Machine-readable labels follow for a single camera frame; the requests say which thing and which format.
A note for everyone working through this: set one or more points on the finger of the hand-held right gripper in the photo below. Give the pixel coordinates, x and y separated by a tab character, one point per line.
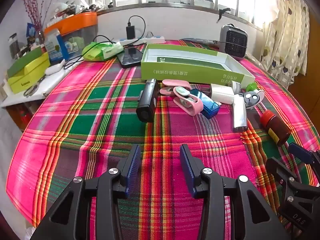
282	175
300	152

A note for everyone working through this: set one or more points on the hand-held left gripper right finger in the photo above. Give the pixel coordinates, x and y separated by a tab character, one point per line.
187	172

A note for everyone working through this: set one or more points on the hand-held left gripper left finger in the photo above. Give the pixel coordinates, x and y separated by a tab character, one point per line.
132	170

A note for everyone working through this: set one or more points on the brown bottle red cap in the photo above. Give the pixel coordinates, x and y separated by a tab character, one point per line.
277	130

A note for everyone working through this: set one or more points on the pink clip with grey disc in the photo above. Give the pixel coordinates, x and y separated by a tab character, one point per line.
192	106

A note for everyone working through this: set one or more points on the blue card reader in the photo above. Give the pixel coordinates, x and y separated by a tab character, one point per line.
210	107

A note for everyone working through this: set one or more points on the black rectangular device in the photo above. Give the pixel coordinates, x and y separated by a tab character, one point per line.
146	102

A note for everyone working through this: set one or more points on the silver lighter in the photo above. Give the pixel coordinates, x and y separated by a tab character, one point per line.
239	117

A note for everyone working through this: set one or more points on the white plug charger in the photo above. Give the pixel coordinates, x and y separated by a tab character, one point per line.
222	95

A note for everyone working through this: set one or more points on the plain pink clip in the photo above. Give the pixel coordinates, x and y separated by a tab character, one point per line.
175	83

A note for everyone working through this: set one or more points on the small clear jar white cap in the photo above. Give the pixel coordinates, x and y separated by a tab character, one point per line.
235	86

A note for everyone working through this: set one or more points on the pink green plaid blanket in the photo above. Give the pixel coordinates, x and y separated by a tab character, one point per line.
100	130

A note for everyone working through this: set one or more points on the wooden wardrobe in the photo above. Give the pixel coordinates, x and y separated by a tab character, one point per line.
310	67

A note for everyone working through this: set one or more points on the white side board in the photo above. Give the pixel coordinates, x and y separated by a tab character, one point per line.
50	85

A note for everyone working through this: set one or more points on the green wet wipes pack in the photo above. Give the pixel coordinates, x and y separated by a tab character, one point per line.
100	51

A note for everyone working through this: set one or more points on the patterned cream curtain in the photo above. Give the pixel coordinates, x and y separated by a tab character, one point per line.
282	30

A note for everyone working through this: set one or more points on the grey fan heater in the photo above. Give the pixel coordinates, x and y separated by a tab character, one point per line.
235	42

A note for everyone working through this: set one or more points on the scissors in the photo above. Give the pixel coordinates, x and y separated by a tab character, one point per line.
30	91

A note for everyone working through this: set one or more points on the grey floral cloth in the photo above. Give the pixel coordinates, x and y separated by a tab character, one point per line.
200	41

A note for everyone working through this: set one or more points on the white power strip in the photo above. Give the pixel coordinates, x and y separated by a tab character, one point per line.
155	39

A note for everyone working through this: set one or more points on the black power adapter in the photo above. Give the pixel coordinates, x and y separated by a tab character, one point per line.
130	32

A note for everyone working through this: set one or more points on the yellow cardboard box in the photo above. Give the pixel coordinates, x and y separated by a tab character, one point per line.
27	77

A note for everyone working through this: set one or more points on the blue and white carton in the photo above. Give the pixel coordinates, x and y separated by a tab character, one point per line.
56	46

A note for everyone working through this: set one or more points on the dark green cardboard box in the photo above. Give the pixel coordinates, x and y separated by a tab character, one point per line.
22	61

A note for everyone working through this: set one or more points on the orange-lidded storage container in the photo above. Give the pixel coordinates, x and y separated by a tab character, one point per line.
75	23

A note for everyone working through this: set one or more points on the dark window latch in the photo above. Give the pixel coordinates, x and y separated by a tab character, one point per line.
223	11

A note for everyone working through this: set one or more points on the metal window grille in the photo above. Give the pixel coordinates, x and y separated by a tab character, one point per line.
162	5

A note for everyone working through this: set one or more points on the glass jar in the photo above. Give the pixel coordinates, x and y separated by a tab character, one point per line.
13	45

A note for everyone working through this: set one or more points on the pile of assorted clutter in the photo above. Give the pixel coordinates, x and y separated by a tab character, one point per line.
70	8

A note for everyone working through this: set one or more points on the purple flower branches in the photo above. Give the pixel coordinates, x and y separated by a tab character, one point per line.
31	7

